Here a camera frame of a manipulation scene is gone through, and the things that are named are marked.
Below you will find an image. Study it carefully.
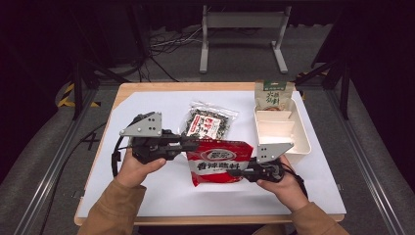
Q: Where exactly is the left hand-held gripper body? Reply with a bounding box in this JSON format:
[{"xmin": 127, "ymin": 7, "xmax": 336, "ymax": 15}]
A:
[{"xmin": 118, "ymin": 111, "xmax": 184, "ymax": 165}]

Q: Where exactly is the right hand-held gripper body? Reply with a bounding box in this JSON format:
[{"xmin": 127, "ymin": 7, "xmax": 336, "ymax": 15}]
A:
[{"xmin": 245, "ymin": 142, "xmax": 295, "ymax": 183}]

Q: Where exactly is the red seasoning packet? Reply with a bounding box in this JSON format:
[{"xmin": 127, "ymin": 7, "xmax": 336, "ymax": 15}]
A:
[{"xmin": 185, "ymin": 139, "xmax": 254, "ymax": 188}]

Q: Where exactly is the white divided plastic box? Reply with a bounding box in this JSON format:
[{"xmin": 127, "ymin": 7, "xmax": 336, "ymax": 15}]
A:
[{"xmin": 253, "ymin": 97, "xmax": 312, "ymax": 165}]

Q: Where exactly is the cream and green sauce pouch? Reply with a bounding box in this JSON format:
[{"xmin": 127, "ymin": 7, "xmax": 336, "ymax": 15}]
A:
[{"xmin": 254, "ymin": 80, "xmax": 296, "ymax": 113}]

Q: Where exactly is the person's left hand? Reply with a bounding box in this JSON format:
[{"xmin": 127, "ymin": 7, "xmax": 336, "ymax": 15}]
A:
[{"xmin": 115, "ymin": 148, "xmax": 167, "ymax": 189}]

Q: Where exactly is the person's right hand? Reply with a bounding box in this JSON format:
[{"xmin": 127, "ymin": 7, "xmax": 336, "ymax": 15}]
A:
[{"xmin": 255, "ymin": 154, "xmax": 309, "ymax": 213}]

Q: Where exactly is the clear bag of dried vegetables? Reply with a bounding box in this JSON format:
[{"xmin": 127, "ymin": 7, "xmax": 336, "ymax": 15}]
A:
[{"xmin": 179, "ymin": 100, "xmax": 240, "ymax": 141}]

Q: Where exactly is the white table sheet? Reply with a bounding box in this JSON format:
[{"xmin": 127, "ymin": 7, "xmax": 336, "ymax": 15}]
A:
[{"xmin": 77, "ymin": 90, "xmax": 347, "ymax": 219}]

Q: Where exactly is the black stand leg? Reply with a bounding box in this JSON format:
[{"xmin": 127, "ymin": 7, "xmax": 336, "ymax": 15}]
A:
[
  {"xmin": 294, "ymin": 19, "xmax": 353, "ymax": 121},
  {"xmin": 69, "ymin": 19, "xmax": 131, "ymax": 121}
]

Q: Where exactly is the yellow and black hazard tape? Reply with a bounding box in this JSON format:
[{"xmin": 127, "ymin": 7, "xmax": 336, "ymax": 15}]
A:
[{"xmin": 56, "ymin": 82, "xmax": 102, "ymax": 109}]

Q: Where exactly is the grey metal stand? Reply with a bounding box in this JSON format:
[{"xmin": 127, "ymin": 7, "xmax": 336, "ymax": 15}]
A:
[{"xmin": 199, "ymin": 4, "xmax": 293, "ymax": 75}]

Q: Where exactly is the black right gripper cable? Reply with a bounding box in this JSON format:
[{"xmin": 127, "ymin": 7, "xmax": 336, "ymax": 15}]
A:
[{"xmin": 279, "ymin": 162, "xmax": 309, "ymax": 200}]

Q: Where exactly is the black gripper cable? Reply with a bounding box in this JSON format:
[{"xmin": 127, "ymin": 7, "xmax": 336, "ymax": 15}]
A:
[
  {"xmin": 111, "ymin": 120, "xmax": 138, "ymax": 179},
  {"xmin": 279, "ymin": 162, "xmax": 309, "ymax": 200}
]

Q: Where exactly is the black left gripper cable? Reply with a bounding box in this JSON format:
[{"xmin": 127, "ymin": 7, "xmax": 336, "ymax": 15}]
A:
[{"xmin": 111, "ymin": 120, "xmax": 138, "ymax": 179}]

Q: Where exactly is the aluminium floor rail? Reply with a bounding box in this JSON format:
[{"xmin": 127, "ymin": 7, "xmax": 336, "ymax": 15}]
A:
[
  {"xmin": 13, "ymin": 87, "xmax": 99, "ymax": 235},
  {"xmin": 325, "ymin": 87, "xmax": 407, "ymax": 235}
]

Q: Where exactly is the bundle of floor cables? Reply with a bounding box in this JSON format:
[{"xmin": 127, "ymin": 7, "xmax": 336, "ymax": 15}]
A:
[{"xmin": 138, "ymin": 24, "xmax": 205, "ymax": 83}]

